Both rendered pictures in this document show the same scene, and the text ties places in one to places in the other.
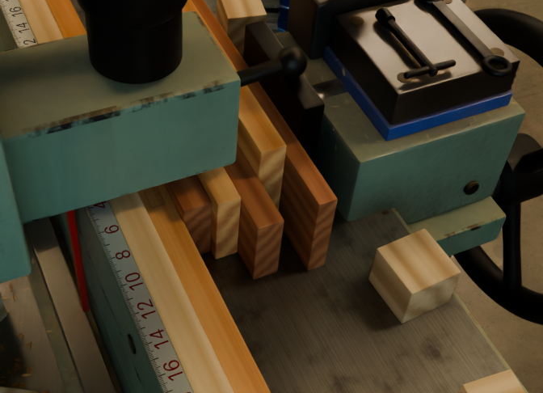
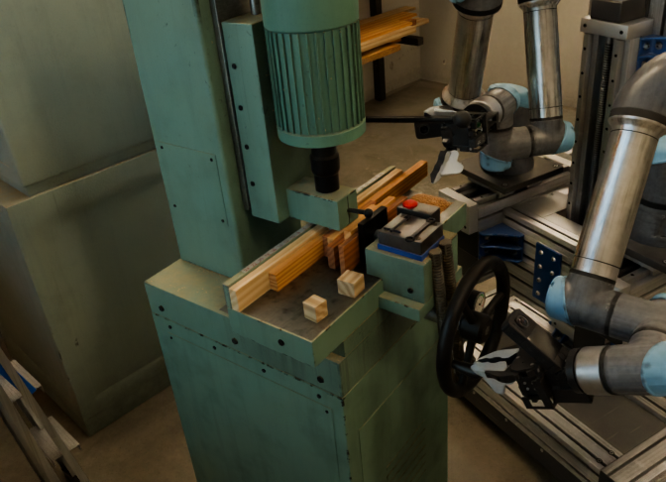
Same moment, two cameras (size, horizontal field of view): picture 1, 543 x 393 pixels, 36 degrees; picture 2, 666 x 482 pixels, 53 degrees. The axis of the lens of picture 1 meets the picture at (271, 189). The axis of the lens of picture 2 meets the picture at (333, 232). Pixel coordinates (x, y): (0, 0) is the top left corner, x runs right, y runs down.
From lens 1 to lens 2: 115 cm
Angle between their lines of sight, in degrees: 55
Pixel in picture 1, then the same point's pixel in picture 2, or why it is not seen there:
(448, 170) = (398, 274)
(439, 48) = (407, 230)
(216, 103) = (331, 206)
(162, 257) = (304, 239)
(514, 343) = not seen: outside the picture
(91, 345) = not seen: hidden behind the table
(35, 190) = (292, 207)
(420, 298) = (341, 285)
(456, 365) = (333, 305)
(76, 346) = not seen: hidden behind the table
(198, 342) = (285, 252)
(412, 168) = (384, 263)
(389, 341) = (330, 294)
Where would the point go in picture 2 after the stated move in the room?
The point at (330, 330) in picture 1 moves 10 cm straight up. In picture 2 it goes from (324, 284) to (319, 240)
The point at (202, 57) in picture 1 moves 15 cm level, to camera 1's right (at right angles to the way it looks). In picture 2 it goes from (338, 194) to (371, 225)
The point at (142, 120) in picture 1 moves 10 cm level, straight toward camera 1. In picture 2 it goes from (314, 200) to (274, 217)
